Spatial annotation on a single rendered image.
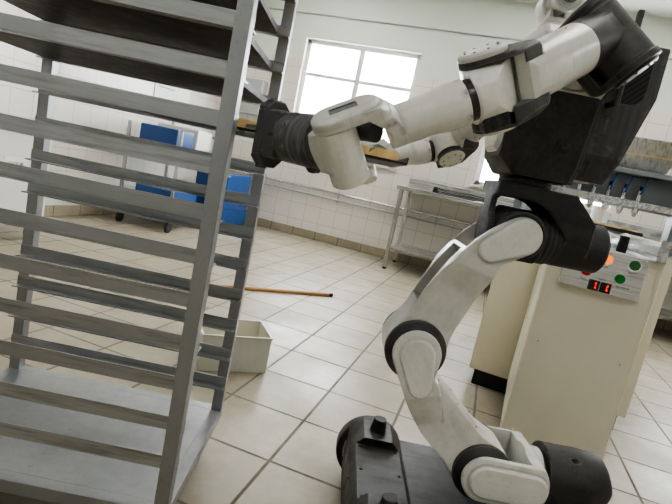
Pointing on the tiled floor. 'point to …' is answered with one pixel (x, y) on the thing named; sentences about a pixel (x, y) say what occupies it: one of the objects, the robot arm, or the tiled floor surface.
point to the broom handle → (288, 291)
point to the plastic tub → (249, 338)
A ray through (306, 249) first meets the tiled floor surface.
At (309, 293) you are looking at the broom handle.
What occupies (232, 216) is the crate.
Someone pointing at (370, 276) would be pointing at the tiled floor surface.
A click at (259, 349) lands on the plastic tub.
